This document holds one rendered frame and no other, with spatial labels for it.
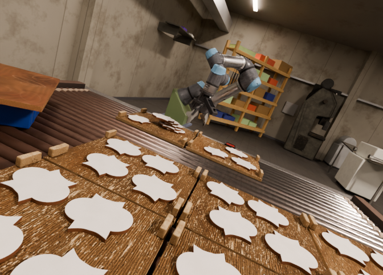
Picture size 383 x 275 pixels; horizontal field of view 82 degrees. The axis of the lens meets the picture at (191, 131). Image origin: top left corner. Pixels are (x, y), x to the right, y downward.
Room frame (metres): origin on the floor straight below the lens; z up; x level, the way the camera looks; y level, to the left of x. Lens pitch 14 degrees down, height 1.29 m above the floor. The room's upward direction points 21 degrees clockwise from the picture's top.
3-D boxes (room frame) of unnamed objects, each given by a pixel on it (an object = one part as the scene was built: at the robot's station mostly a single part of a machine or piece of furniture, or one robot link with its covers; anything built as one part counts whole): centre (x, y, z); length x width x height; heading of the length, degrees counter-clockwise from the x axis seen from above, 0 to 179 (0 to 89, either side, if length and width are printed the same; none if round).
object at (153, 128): (1.28, 0.19, 0.93); 0.41 x 0.35 x 0.02; 80
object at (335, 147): (7.59, -5.14, 0.58); 0.65 x 0.53 x 1.16; 77
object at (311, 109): (7.57, -3.83, 1.31); 1.37 x 1.18 x 2.62; 77
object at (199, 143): (1.22, -0.23, 0.93); 0.41 x 0.35 x 0.02; 81
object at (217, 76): (1.24, -0.02, 1.32); 0.09 x 0.08 x 0.11; 158
